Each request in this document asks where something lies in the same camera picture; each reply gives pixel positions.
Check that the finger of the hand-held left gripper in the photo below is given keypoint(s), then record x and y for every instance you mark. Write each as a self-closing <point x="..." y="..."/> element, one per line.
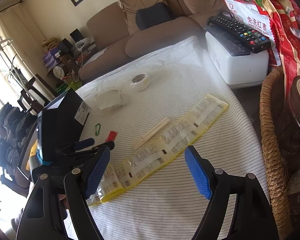
<point x="85" y="143"/>
<point x="105" y="145"/>

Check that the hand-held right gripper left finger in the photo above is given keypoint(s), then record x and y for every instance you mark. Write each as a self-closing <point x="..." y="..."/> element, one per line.
<point x="97" y="172"/>

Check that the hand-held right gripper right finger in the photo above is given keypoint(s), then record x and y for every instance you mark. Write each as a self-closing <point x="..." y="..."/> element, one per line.
<point x="198" y="173"/>

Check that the small red clip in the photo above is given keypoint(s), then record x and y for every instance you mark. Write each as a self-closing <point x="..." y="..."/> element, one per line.
<point x="111" y="135"/>

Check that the green carabiner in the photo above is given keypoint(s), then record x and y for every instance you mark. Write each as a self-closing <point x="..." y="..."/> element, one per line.
<point x="97" y="130"/>

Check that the black storage box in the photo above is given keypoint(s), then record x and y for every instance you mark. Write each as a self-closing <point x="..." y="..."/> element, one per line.
<point x="72" y="105"/>

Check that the cream chopstick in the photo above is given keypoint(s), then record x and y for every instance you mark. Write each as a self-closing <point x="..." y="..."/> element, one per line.
<point x="150" y="138"/>
<point x="157" y="128"/>

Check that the clear plastic bag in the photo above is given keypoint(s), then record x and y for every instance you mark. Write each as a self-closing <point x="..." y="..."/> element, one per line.
<point x="110" y="98"/>

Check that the yellow sachet strip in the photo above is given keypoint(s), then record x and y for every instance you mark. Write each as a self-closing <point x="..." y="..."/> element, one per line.
<point x="165" y="140"/>

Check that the white tape roll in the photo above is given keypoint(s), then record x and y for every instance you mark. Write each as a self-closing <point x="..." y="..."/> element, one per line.
<point x="140" y="80"/>

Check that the dark wooden chair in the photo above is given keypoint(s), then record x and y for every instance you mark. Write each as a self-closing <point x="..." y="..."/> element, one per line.
<point x="35" y="92"/>

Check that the pile of clothing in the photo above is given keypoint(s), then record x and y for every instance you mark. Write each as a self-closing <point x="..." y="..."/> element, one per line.
<point x="10" y="135"/>

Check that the round tin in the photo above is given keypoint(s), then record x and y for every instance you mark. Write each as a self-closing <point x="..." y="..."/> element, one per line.
<point x="59" y="71"/>

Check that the stack of purple boxes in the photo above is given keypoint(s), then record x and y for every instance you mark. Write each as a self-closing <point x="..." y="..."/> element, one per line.
<point x="51" y="57"/>

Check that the white striped table cloth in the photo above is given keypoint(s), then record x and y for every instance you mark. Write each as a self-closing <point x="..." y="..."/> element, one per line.
<point x="165" y="100"/>

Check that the wicker basket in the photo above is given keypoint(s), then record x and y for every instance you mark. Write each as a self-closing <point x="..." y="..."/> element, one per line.
<point x="272" y="135"/>

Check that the black speaker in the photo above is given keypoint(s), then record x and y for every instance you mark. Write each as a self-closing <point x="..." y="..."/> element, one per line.
<point x="75" y="35"/>
<point x="63" y="46"/>

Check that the white paper sheet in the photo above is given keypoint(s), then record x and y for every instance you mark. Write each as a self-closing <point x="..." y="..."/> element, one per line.
<point x="96" y="54"/>

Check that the white desk lamp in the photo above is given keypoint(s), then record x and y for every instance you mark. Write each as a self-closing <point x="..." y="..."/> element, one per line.
<point x="81" y="45"/>

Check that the brown sofa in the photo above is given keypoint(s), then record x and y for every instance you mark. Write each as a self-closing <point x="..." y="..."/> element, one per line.
<point x="110" y="47"/>

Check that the white coat stand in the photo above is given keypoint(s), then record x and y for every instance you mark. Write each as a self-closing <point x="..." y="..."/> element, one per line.
<point x="2" y="43"/>

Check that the cream curtain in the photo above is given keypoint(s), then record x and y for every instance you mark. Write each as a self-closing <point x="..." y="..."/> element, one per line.
<point x="12" y="37"/>

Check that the white plastic appliance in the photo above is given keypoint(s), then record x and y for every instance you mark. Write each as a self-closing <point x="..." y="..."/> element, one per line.
<point x="240" y="70"/>

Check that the brown round jar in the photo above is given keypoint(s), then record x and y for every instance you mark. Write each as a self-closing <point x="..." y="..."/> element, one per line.
<point x="295" y="115"/>

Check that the dark grey flat remote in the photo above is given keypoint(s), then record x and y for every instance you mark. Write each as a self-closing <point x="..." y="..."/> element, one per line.
<point x="227" y="42"/>

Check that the navy lumbar pillow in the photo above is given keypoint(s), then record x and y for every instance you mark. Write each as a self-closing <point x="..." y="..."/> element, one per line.
<point x="152" y="15"/>

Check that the tan sofa cushion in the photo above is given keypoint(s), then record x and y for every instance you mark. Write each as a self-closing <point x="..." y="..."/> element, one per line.
<point x="137" y="2"/>

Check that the black remote control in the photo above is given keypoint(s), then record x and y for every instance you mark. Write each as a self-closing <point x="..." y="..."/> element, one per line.
<point x="240" y="30"/>

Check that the red and white snack bag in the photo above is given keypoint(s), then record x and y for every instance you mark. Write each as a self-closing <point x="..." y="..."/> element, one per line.
<point x="250" y="15"/>

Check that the red patterned packaging bag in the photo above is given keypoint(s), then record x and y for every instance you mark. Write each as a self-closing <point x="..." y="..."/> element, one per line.
<point x="287" y="30"/>

